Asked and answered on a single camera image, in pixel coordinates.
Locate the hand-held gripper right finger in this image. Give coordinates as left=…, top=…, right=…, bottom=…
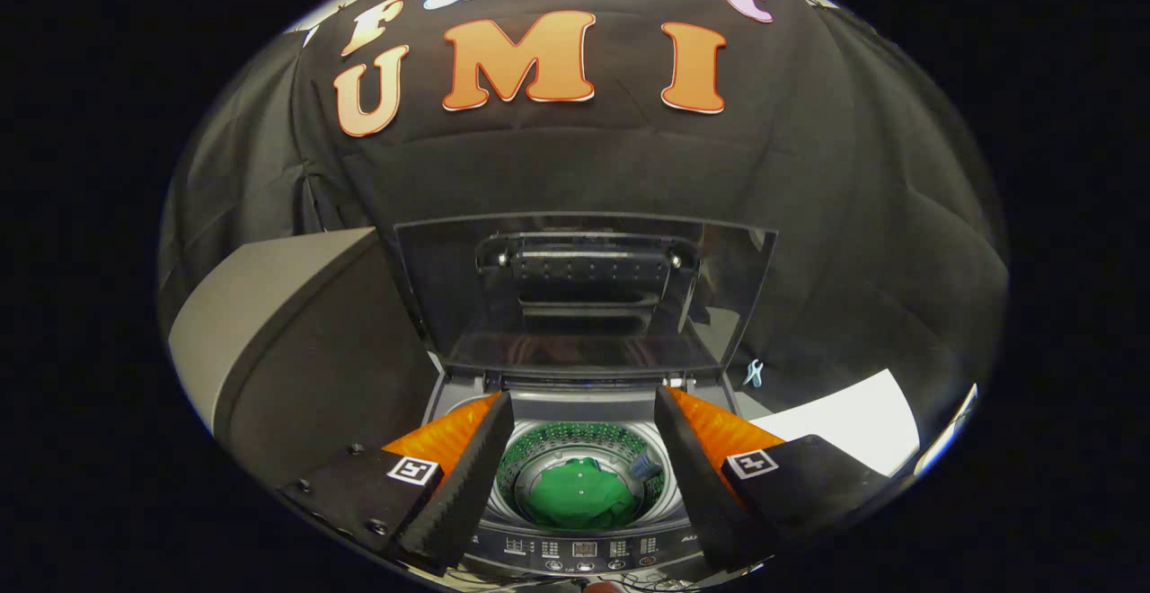
left=654, top=386, right=892, bottom=576

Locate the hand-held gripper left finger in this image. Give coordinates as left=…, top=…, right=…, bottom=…
left=279, top=391, right=516, bottom=576

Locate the green polo shirt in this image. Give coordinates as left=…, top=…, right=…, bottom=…
left=519, top=456, right=641, bottom=529

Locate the grey washing machine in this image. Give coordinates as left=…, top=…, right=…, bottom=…
left=422, top=368, right=766, bottom=581

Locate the dark washing machine lid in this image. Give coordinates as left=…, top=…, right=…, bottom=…
left=394, top=212, right=779, bottom=380

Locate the grey cabinet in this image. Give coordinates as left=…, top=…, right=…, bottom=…
left=169, top=226, right=434, bottom=488

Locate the white low table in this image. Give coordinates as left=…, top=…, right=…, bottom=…
left=915, top=384, right=980, bottom=475

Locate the black backdrop cloth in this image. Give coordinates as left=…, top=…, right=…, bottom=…
left=160, top=0, right=1009, bottom=455

